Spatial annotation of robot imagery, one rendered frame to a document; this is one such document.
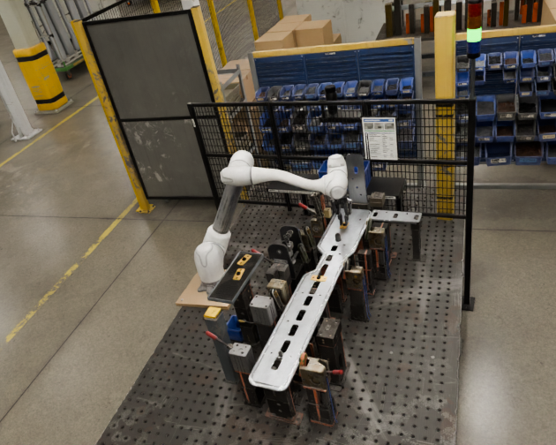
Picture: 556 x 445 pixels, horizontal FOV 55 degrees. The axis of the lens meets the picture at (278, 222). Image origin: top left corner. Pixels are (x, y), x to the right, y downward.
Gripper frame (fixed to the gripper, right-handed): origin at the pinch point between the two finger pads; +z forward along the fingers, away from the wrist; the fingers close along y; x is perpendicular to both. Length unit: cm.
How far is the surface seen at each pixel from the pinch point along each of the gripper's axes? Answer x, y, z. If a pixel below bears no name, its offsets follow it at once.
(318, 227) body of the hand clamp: -2.8, -15.4, 5.0
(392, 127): 54, 18, -32
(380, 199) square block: 23.6, 16.1, 0.2
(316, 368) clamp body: -108, 20, 0
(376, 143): 54, 8, -22
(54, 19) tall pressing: 622, -806, -3
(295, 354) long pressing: -98, 6, 6
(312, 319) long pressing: -75, 7, 6
